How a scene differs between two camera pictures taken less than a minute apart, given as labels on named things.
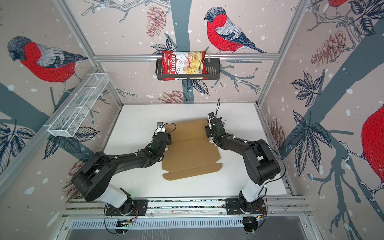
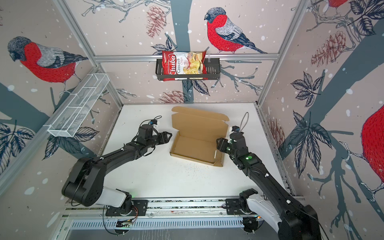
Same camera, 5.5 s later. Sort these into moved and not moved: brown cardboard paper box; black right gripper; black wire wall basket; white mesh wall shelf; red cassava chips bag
Moved: black right gripper; brown cardboard paper box
Not moved: black wire wall basket; red cassava chips bag; white mesh wall shelf
